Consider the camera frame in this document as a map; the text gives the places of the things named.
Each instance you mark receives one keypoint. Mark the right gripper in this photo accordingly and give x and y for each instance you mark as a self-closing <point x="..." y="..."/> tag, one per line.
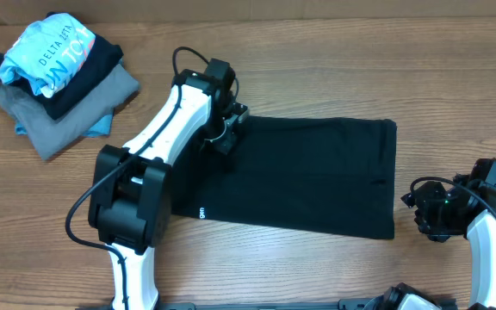
<point x="420" y="199"/>

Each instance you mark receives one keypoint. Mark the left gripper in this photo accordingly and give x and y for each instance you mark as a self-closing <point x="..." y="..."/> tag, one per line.
<point x="225" y="146"/>

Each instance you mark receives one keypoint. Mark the black polo shirt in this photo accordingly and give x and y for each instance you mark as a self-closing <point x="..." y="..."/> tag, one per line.
<point x="333" y="175"/>

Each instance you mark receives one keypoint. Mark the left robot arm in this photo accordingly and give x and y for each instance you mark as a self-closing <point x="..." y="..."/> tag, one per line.
<point x="130" y="204"/>

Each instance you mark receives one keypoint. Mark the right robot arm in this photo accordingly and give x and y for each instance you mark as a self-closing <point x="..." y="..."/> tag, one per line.
<point x="481" y="233"/>

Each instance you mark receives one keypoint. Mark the black folded shirt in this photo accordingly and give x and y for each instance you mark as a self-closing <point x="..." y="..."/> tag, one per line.
<point x="103" y="58"/>

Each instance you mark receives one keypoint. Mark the grey folded shirt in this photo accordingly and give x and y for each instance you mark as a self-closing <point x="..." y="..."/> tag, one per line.
<point x="50" y="136"/>

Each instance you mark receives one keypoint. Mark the light blue printed folded shirt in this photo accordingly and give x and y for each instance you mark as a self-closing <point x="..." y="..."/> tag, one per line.
<point x="48" y="54"/>

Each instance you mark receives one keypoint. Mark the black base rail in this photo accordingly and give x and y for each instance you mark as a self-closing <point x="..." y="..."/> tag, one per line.
<point x="375" y="303"/>

